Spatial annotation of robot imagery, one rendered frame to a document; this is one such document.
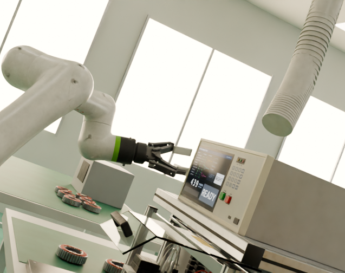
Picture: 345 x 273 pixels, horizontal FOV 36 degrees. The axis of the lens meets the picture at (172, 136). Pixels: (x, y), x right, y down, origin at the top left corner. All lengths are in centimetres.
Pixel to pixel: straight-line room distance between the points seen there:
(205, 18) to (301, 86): 381
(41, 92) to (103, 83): 476
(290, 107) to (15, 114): 169
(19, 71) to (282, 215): 77
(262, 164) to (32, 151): 486
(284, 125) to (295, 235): 135
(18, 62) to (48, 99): 19
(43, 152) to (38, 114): 473
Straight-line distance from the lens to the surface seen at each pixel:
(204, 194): 154
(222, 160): 152
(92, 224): 297
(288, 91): 277
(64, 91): 136
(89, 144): 182
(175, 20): 636
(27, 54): 149
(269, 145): 687
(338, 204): 145
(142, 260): 160
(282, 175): 135
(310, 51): 292
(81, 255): 199
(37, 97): 133
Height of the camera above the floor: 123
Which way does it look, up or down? 2 degrees up
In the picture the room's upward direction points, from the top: 21 degrees clockwise
